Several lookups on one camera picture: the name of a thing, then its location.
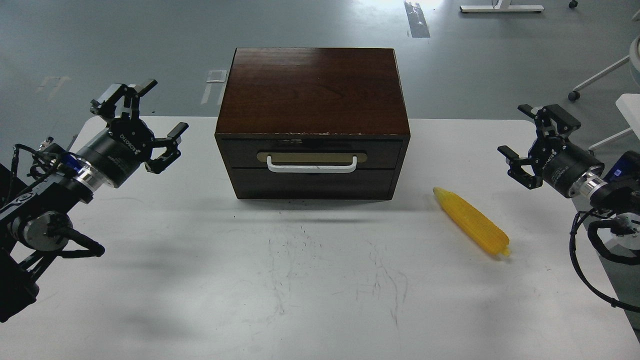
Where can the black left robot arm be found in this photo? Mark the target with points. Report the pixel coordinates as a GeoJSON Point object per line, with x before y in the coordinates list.
{"type": "Point", "coordinates": [42, 185]}

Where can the yellow toy corn cob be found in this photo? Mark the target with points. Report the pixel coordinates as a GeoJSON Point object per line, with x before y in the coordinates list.
{"type": "Point", "coordinates": [473, 223]}

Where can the white rolling chair base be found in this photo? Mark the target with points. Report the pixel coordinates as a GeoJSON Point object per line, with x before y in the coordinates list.
{"type": "Point", "coordinates": [632, 59]}

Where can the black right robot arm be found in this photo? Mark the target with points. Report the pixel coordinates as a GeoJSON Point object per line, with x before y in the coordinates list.
{"type": "Point", "coordinates": [614, 205]}

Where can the white desk leg base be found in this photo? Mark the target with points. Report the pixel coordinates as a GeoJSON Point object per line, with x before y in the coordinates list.
{"type": "Point", "coordinates": [501, 6]}

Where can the white drawer handle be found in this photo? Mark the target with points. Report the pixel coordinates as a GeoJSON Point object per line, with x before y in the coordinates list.
{"type": "Point", "coordinates": [312, 169]}

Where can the grey floor tape strip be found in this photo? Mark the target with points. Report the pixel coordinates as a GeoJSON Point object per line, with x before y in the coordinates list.
{"type": "Point", "coordinates": [418, 27]}

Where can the dark wooden top drawer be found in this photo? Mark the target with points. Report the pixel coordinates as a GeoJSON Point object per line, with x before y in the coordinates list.
{"type": "Point", "coordinates": [371, 154]}

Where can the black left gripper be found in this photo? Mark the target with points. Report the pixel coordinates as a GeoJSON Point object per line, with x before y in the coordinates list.
{"type": "Point", "coordinates": [117, 150]}

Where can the dark wooden drawer cabinet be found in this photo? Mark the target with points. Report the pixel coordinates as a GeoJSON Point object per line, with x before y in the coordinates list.
{"type": "Point", "coordinates": [314, 93]}

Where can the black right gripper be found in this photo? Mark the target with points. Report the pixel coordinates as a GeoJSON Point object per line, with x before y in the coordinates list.
{"type": "Point", "coordinates": [553, 158]}

